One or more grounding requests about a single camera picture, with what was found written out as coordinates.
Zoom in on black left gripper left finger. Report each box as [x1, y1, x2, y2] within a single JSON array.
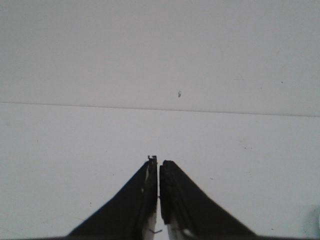
[[66, 155, 159, 237]]

